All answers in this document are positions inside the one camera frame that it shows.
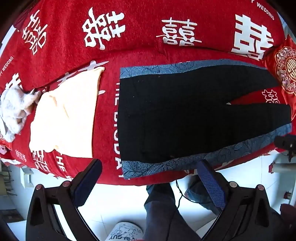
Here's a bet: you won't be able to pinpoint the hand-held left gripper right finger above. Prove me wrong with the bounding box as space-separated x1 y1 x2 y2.
196 159 281 241

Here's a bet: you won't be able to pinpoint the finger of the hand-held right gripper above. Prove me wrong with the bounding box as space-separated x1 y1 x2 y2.
274 135 296 163

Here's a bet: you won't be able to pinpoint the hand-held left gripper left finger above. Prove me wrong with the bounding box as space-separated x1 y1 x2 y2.
25 159 102 241

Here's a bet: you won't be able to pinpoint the black pants with blue trim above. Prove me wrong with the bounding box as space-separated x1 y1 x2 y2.
119 59 292 180

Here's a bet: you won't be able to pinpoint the white roll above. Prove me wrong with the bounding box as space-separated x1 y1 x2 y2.
269 162 296 174

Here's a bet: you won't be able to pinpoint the red printed bed sheet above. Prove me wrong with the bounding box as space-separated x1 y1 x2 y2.
0 54 296 186

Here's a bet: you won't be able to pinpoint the white printed slipper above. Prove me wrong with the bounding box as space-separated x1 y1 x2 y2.
108 221 142 241

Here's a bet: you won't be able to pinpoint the cream towel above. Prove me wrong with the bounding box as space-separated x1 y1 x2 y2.
29 68 103 159

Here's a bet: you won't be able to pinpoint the red embroidered pillow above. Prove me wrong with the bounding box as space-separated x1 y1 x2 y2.
262 37 296 105

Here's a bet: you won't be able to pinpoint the white crumpled cloth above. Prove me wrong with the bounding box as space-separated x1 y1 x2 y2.
0 88 42 142

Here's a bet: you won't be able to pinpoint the red printed folded quilt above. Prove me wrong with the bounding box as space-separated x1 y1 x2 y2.
9 0 287 91

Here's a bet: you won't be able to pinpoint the black cable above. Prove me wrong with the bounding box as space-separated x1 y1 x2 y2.
175 179 185 210

